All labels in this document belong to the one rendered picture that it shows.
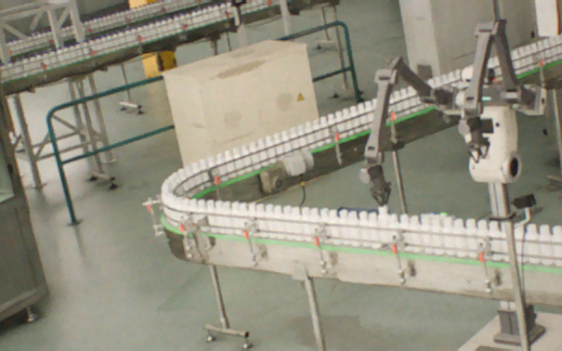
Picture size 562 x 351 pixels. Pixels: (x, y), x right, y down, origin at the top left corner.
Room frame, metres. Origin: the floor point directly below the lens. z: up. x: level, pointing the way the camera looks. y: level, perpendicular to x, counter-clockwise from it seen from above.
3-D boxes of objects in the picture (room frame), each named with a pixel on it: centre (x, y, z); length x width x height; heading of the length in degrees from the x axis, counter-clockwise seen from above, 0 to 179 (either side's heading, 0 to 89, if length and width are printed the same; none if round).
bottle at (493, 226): (4.78, -0.87, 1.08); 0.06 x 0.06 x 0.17
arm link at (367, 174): (5.15, -0.42, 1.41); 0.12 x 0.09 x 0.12; 137
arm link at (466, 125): (4.94, -0.86, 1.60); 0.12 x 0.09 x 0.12; 139
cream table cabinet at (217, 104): (9.82, 0.20, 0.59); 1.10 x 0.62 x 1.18; 120
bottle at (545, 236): (4.63, -1.05, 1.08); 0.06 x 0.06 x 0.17
